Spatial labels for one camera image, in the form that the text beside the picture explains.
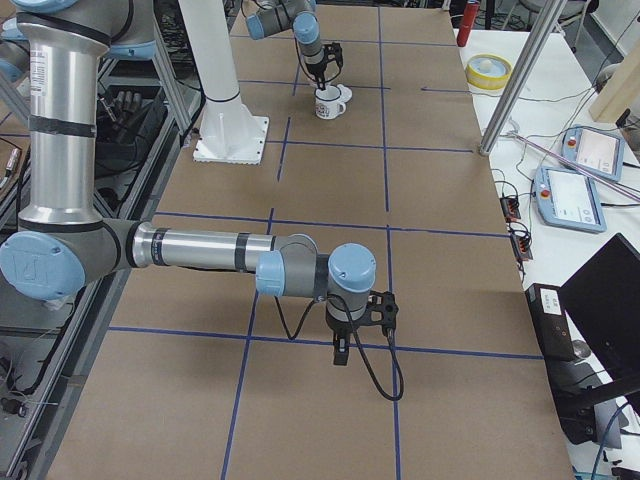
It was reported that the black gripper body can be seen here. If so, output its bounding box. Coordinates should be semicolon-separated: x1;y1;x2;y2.
305;57;327;80
327;314;353;346

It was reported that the white enamel mug lid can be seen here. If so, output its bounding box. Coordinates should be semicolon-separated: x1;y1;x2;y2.
336;84;353;103

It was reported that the clear glass funnel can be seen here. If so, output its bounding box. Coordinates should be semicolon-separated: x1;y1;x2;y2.
315;85;341;102

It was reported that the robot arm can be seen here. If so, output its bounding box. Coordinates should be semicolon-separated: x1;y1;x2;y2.
245;0;328;90
1;1;376;365

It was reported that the white enamel mug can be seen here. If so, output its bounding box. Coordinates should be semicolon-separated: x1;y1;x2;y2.
315;98;346;120

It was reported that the brown paper table cover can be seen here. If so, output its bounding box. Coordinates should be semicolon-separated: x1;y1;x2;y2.
48;6;572;479

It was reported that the red cylinder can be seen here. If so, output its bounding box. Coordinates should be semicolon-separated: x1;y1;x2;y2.
456;0;481;47

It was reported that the yellow tape roll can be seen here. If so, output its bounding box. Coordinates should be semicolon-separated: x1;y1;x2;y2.
465;54;513;91

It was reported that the right orange connector hub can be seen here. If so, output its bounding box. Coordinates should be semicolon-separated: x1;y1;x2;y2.
510;234;533;262

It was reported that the orange connector hub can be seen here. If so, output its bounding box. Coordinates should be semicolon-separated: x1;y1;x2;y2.
499;195;521;222
510;234;533;262

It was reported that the black box with label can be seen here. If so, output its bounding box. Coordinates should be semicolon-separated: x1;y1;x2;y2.
525;283;575;362

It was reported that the left orange connector hub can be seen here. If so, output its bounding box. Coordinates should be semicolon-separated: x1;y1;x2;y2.
499;195;521;222

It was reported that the near teach pendant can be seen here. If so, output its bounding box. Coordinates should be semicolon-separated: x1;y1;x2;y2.
534;166;607;233

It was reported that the teach pendant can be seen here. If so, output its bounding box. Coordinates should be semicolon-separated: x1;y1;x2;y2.
562;125;626;182
534;166;607;233

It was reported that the black laptop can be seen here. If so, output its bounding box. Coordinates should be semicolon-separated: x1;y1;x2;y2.
558;232;640;376

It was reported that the far teach pendant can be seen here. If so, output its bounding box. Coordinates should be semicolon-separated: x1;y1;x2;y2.
562;125;626;182

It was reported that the wooden board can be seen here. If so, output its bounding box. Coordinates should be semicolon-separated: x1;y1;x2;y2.
588;0;640;124

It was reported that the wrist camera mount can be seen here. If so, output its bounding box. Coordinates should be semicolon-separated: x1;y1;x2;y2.
359;290;399;339
323;42;344;71

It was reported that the black camera cable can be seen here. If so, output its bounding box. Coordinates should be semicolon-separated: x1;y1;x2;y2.
273;294;405;401
294;39;346;86

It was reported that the white camera column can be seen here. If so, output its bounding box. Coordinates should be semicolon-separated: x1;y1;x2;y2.
179;0;247;128

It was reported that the aluminium frame post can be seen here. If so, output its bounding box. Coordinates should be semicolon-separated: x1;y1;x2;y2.
479;0;567;156

